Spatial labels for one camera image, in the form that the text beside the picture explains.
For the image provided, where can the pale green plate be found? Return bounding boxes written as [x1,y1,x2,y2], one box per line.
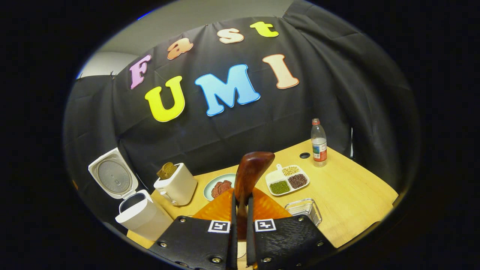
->
[203,173,237,202]

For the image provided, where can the red meat slices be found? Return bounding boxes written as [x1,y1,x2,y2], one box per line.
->
[211,180,233,198]

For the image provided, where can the white toaster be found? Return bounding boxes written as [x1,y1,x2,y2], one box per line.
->
[154,163,198,206]

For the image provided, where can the white rice cooker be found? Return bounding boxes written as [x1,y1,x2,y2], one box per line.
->
[88,147,174,241]

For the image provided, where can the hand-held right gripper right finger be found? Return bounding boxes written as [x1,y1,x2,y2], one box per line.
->
[246,187,336,270]

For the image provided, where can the black backdrop cloth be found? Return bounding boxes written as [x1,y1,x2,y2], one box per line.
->
[64,0,420,225]

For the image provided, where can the brown wooden spoon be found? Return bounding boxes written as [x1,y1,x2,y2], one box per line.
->
[234,151,275,240]

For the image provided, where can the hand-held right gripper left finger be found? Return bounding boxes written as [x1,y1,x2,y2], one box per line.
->
[150,187,239,270]

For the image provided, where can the clear water bottle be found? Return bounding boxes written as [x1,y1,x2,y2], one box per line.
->
[311,118,327,167]

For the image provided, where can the white divided bean dish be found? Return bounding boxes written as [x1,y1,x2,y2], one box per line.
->
[265,164,310,196]

